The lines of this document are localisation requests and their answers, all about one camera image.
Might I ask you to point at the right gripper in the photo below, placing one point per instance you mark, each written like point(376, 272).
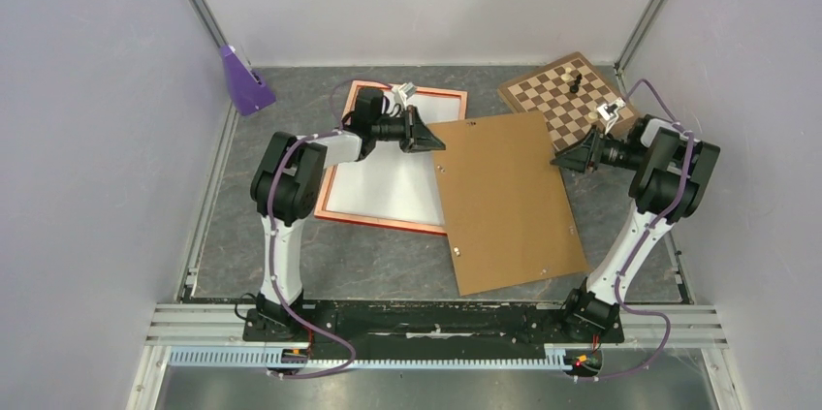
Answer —
point(584, 155)

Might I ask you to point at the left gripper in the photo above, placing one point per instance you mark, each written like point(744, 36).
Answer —
point(416, 137)

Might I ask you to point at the black chess piece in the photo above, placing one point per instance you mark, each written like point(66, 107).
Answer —
point(575, 85)

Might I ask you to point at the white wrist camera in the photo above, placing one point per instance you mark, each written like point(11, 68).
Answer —
point(401, 96)
point(610, 113)

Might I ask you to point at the brown frame backing board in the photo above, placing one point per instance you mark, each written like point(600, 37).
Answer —
point(506, 212)

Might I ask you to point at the orange picture frame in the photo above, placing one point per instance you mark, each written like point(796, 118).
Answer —
point(334, 214)

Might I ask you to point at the purple plastic stand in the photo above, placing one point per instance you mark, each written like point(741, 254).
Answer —
point(247, 89)

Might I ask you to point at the mountain landscape photo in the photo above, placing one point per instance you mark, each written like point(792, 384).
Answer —
point(385, 182)

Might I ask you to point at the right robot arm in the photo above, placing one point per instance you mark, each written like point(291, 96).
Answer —
point(672, 170)

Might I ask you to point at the wooden chessboard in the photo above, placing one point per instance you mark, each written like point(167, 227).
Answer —
point(565, 113)

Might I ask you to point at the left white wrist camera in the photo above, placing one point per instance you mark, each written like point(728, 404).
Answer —
point(401, 96)

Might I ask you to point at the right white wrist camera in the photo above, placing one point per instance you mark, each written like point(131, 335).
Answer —
point(610, 113)

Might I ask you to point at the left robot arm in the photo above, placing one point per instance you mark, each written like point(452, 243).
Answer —
point(286, 187)

